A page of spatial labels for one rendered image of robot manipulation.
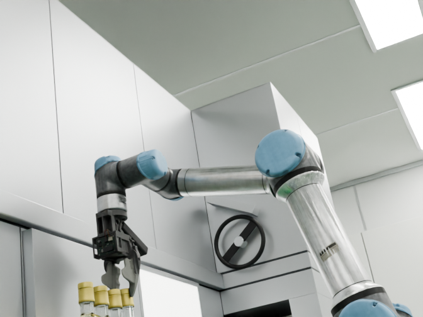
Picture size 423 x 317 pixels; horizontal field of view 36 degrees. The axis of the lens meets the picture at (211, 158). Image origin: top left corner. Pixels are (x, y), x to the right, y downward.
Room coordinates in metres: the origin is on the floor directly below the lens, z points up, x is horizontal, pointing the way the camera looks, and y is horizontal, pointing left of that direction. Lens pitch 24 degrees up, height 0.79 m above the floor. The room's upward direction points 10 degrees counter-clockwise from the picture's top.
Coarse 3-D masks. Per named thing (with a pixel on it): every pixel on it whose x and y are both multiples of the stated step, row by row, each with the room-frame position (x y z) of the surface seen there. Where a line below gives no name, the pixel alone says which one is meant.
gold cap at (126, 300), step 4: (128, 288) 1.56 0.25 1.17; (124, 292) 1.56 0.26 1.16; (128, 292) 1.56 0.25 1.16; (124, 296) 1.56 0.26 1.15; (128, 296) 1.56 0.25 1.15; (124, 300) 1.56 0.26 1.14; (128, 300) 1.56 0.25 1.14; (132, 300) 1.57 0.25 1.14; (124, 304) 1.56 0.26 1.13; (128, 304) 1.56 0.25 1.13; (132, 304) 1.56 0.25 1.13
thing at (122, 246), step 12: (96, 216) 1.51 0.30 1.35; (108, 216) 1.52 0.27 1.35; (120, 216) 1.54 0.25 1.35; (108, 228) 1.53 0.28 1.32; (120, 228) 1.55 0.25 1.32; (96, 240) 1.52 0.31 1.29; (108, 240) 1.50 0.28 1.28; (120, 240) 1.51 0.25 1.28; (132, 240) 1.55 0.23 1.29; (108, 252) 1.51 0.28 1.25; (120, 252) 1.51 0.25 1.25
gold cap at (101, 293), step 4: (96, 288) 1.45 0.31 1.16; (100, 288) 1.45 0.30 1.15; (104, 288) 1.46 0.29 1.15; (96, 292) 1.45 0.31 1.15; (100, 292) 1.45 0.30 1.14; (104, 292) 1.45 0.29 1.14; (96, 296) 1.45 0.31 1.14; (100, 296) 1.45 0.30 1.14; (104, 296) 1.45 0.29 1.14; (96, 300) 1.45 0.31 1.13; (100, 300) 1.45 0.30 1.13; (104, 300) 1.45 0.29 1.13; (108, 300) 1.47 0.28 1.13; (96, 304) 1.45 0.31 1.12; (100, 304) 1.45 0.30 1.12; (108, 304) 1.46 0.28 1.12
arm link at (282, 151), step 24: (264, 144) 1.32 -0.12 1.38; (288, 144) 1.29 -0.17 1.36; (264, 168) 1.31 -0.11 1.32; (288, 168) 1.29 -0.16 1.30; (312, 168) 1.31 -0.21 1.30; (288, 192) 1.32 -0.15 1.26; (312, 192) 1.31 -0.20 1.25; (312, 216) 1.30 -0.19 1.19; (336, 216) 1.32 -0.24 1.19; (312, 240) 1.31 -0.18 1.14; (336, 240) 1.29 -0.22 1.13; (336, 264) 1.29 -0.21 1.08; (360, 264) 1.30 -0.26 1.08; (336, 288) 1.30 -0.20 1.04; (360, 288) 1.27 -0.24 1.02; (336, 312) 1.29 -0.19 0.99; (360, 312) 1.25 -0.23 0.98; (384, 312) 1.23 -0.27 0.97
